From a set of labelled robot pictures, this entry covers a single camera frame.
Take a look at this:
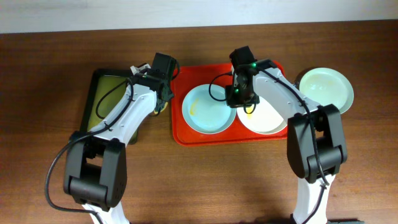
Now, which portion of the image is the yellow green scrub sponge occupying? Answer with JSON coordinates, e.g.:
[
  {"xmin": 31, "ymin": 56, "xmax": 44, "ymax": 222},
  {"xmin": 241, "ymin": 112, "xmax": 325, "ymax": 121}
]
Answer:
[{"xmin": 154, "ymin": 102, "xmax": 169, "ymax": 115}]

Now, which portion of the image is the cream white plate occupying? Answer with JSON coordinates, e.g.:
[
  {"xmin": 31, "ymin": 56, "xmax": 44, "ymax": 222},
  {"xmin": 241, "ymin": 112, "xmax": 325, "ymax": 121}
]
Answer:
[{"xmin": 237, "ymin": 97, "xmax": 287, "ymax": 135}]

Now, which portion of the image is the light blue plate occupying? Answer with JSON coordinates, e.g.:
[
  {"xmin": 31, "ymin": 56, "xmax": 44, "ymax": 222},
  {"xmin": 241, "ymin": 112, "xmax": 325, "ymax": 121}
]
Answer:
[
  {"xmin": 298, "ymin": 67, "xmax": 354, "ymax": 114},
  {"xmin": 182, "ymin": 84, "xmax": 236, "ymax": 134}
]

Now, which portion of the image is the light blue plate top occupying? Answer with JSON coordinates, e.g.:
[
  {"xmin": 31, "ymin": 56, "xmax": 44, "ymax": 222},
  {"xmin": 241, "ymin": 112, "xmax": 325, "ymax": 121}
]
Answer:
[{"xmin": 298, "ymin": 67, "xmax": 354, "ymax": 114}]

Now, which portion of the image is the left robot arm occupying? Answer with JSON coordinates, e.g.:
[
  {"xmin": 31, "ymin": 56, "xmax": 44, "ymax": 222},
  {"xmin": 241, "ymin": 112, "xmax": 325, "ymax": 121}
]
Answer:
[{"xmin": 63, "ymin": 53, "xmax": 180, "ymax": 223}]

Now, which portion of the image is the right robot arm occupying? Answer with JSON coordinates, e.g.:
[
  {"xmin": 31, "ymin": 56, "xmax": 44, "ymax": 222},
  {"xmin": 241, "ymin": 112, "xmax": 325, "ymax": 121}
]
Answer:
[{"xmin": 225, "ymin": 46, "xmax": 348, "ymax": 223}]

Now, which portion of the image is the red plastic tray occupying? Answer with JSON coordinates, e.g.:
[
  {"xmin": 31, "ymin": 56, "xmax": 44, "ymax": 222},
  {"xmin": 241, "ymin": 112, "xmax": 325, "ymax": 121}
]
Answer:
[{"xmin": 169, "ymin": 63, "xmax": 287, "ymax": 146}]

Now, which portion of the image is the black tray with green water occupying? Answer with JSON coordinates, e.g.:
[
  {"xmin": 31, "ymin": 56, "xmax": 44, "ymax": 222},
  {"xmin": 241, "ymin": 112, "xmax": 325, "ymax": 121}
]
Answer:
[{"xmin": 82, "ymin": 70, "xmax": 156, "ymax": 144}]

